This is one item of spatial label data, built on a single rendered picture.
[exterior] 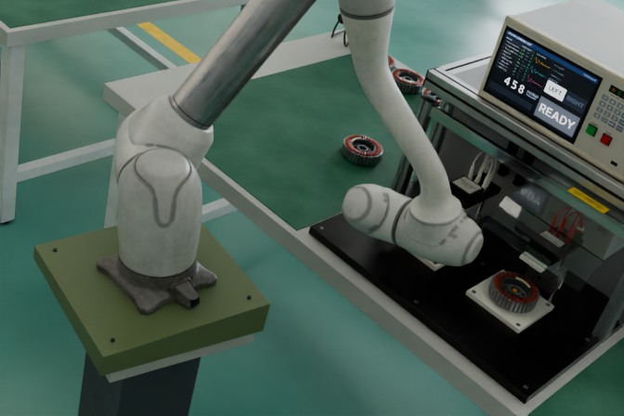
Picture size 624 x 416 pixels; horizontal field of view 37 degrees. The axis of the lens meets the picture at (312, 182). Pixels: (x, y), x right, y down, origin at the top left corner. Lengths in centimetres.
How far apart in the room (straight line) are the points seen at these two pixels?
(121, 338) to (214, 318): 19
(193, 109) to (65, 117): 207
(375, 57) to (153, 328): 66
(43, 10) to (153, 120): 118
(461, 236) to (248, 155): 80
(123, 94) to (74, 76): 161
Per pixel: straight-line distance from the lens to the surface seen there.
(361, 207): 190
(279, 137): 257
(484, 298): 218
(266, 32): 184
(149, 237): 179
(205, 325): 184
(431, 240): 186
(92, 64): 435
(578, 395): 210
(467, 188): 226
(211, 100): 189
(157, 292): 187
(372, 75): 176
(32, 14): 301
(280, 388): 291
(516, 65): 219
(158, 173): 176
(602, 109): 211
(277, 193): 235
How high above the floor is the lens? 206
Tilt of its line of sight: 33 degrees down
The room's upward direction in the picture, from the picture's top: 15 degrees clockwise
